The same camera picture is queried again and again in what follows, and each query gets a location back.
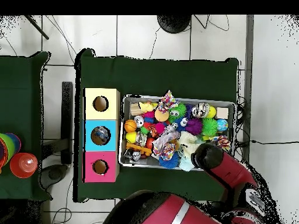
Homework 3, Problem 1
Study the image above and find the orange toy basketball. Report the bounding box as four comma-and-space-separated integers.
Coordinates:
123, 119, 138, 133

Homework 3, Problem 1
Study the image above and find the cream waffle cloth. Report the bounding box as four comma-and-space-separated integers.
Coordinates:
178, 131, 199, 159

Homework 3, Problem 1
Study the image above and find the wooden box with three holes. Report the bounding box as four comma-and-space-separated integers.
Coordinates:
83, 87, 121, 183

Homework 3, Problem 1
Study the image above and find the blue spiky rubber ball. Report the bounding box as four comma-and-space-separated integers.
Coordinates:
158, 152, 180, 170

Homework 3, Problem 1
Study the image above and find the purple knobby rubber ball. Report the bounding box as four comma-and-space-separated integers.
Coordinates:
185, 117, 203, 136

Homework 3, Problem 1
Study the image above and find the green spiky rubber ball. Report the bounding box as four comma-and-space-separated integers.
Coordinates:
201, 117, 219, 137

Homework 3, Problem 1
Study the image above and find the blue globe ball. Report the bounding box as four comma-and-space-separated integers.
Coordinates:
216, 118, 229, 132

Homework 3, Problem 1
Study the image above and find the plain wooden block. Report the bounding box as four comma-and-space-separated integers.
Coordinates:
216, 107, 230, 120

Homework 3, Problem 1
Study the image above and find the black upright panel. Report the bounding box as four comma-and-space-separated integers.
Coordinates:
61, 81, 74, 165

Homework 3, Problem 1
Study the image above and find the black round stand base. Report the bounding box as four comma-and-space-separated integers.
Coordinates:
157, 15, 192, 34

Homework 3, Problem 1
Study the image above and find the grey oval floor base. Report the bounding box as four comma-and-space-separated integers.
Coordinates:
38, 163, 69, 190

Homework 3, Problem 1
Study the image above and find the dark green side tablecloth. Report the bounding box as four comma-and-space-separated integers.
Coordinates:
0, 51, 53, 202

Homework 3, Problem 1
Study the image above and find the red plastic cup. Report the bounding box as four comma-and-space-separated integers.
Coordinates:
9, 152, 39, 179

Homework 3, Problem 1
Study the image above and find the black tripod leg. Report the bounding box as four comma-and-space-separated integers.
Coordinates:
24, 15, 50, 40

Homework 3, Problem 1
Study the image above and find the wire mesh bin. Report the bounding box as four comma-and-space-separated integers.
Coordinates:
118, 93, 237, 173

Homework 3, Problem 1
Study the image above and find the grey floor cable cover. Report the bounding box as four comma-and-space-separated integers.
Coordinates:
241, 15, 255, 163

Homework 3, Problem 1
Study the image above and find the black floor cable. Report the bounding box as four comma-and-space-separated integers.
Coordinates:
249, 139, 299, 145

